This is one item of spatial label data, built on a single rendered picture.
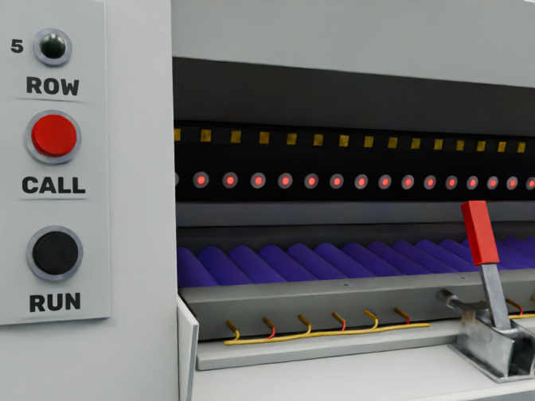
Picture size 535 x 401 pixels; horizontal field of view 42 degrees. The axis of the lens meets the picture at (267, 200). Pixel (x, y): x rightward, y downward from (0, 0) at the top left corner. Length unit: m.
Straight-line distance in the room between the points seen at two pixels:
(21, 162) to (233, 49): 0.11
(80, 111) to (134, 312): 0.08
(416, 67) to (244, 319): 0.15
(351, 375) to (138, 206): 0.14
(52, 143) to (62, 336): 0.07
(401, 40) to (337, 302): 0.14
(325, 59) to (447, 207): 0.25
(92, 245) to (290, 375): 0.12
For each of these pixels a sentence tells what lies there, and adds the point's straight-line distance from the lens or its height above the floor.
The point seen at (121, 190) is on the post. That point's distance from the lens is 0.28.
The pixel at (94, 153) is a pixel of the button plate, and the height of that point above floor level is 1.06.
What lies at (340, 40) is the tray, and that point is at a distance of 0.34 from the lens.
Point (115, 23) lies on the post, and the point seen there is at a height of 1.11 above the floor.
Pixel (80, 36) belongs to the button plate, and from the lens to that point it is 0.28.
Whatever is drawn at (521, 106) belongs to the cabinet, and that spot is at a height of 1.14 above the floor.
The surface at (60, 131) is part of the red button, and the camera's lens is 0.27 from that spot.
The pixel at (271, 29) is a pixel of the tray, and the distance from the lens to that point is 0.32.
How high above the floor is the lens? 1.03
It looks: 4 degrees up
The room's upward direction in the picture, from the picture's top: 2 degrees counter-clockwise
